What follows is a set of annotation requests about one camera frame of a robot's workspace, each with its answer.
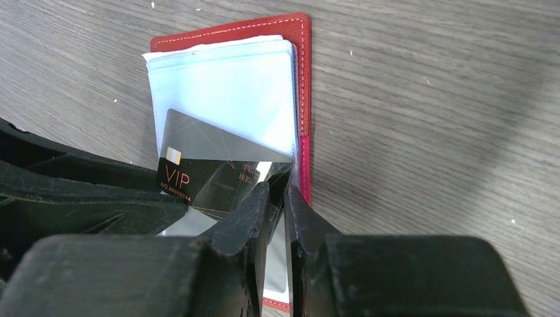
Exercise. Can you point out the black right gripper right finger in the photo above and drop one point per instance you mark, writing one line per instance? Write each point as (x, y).
(336, 274)

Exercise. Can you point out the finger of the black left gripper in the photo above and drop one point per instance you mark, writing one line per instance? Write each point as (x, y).
(48, 188)

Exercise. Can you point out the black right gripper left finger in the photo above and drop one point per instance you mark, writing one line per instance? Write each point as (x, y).
(217, 273)

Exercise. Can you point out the red leather card holder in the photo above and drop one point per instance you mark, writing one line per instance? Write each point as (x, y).
(249, 78)

